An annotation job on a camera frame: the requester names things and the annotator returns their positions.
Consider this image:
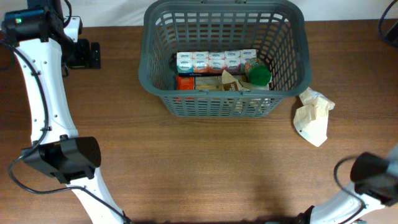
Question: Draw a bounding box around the orange spaghetti packet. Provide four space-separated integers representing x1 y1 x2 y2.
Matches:
176 74 249 92

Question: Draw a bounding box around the multicolour tissue pocket pack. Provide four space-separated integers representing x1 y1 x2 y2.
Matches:
177 49 257 77

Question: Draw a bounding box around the cream plastic bag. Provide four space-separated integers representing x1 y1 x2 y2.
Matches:
293 87 335 147

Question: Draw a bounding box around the green lidded small jar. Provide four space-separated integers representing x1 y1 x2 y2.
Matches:
244 58 272 86

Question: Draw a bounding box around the grey plastic mesh basket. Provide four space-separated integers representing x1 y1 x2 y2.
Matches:
139 1 312 118

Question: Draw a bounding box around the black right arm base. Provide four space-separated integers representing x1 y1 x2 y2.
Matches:
264 205 368 224

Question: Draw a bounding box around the brown white snack bag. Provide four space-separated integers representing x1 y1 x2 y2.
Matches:
195 68 271 93

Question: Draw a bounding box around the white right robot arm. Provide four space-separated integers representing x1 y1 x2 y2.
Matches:
309 147 397 224

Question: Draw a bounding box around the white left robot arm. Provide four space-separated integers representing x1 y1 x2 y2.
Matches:
2 0 129 223

